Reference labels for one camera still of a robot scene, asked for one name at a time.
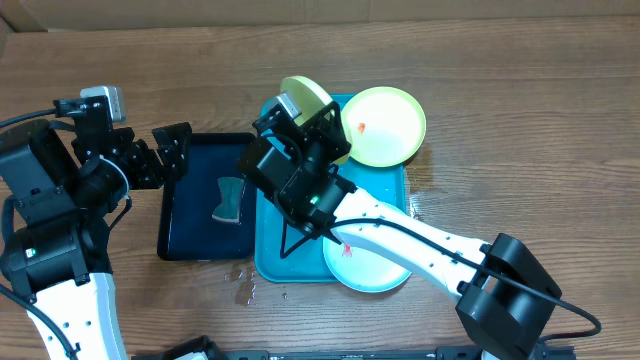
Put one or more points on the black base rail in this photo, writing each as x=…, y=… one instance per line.
x=204, y=348

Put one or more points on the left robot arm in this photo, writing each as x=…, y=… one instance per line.
x=67, y=168

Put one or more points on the light blue plate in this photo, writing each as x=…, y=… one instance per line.
x=362, y=270

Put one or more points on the green plate with stain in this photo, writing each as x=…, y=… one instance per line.
x=310, y=98

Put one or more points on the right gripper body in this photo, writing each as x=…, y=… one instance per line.
x=326, y=133

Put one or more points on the teal plastic serving tray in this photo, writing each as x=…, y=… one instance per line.
x=307, y=263

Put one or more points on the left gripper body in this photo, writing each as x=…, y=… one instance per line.
x=135, y=168

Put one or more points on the cardboard backdrop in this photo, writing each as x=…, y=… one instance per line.
x=89, y=15

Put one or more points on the dark green sponge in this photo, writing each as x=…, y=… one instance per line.
x=231, y=193

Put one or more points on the black plastic tray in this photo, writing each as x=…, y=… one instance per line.
x=187, y=230

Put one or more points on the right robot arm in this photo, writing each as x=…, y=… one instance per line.
x=503, y=296

